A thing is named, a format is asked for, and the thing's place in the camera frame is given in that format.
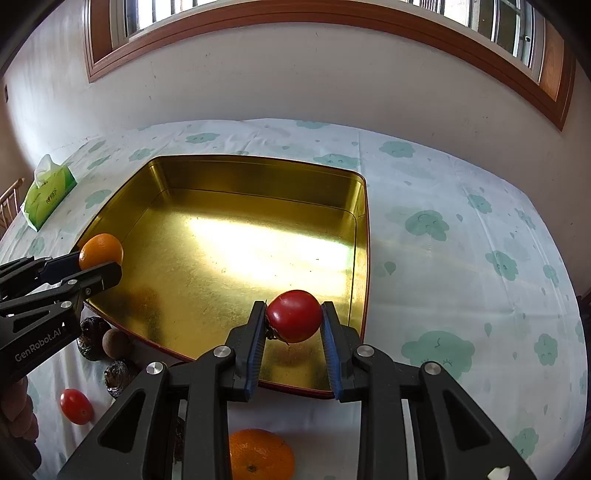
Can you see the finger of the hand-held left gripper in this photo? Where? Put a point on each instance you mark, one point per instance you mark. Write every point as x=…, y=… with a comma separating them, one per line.
x=60, y=266
x=101, y=277

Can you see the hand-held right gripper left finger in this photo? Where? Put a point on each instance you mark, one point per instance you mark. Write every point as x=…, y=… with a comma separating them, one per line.
x=256, y=344

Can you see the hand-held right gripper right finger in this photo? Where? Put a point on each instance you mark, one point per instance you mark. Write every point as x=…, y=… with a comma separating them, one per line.
x=330, y=353

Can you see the orange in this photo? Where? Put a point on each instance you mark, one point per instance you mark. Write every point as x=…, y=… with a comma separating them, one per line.
x=261, y=454
x=101, y=249

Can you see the red tomato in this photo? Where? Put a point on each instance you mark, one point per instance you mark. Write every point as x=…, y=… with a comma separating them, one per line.
x=294, y=316
x=76, y=406

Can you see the dark wrinkled fruit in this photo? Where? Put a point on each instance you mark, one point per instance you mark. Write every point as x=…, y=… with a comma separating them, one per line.
x=94, y=337
x=117, y=378

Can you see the gold and red tin box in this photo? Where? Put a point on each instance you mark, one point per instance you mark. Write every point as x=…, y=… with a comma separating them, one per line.
x=221, y=240

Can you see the person's left hand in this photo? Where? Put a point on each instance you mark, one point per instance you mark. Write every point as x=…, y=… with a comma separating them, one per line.
x=18, y=415

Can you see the brown longan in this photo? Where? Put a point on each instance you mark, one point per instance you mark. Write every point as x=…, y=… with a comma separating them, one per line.
x=116, y=344

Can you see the green tissue pack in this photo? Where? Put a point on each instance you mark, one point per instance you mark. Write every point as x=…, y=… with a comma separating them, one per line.
x=51, y=194

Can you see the wooden chair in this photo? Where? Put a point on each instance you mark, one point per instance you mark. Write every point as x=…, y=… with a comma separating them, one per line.
x=9, y=198

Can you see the cloud print tablecloth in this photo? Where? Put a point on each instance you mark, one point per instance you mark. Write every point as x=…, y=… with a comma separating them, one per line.
x=461, y=277

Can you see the wooden framed window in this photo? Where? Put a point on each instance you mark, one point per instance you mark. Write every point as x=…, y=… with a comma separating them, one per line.
x=99, y=37

